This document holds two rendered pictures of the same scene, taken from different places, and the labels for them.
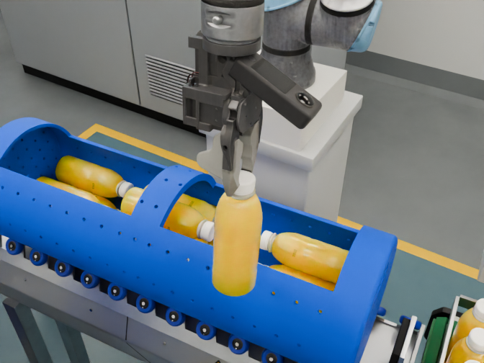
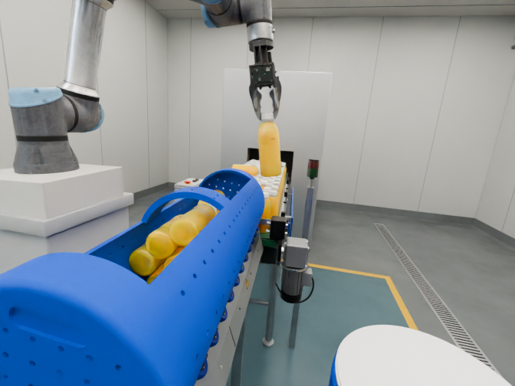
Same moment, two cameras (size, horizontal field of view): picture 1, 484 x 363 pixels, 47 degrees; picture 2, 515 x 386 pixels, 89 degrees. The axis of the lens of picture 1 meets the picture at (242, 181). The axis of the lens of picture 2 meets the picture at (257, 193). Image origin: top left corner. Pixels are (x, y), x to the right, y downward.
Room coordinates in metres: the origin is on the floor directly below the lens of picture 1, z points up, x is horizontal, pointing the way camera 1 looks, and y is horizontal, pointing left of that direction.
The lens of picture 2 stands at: (0.88, 0.81, 1.39)
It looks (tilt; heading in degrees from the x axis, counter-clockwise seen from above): 13 degrees down; 251
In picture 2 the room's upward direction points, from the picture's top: 4 degrees clockwise
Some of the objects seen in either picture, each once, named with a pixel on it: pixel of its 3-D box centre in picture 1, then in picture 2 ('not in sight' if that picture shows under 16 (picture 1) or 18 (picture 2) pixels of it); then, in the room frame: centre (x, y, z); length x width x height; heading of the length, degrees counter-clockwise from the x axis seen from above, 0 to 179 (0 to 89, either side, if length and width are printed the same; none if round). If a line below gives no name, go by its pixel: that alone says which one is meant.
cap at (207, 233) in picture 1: (209, 231); not in sight; (0.76, 0.06, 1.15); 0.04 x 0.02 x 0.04; 154
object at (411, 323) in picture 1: (398, 353); not in sight; (0.59, -0.30, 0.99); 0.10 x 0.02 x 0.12; 154
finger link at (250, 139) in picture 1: (235, 146); (256, 104); (0.62, 0.01, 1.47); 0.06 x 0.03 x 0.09; 65
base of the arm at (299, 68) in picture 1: (285, 59); (46, 152); (1.21, -0.11, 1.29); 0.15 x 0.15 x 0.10
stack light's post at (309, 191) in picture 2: not in sight; (300, 273); (0.10, -0.49, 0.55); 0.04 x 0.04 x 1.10; 64
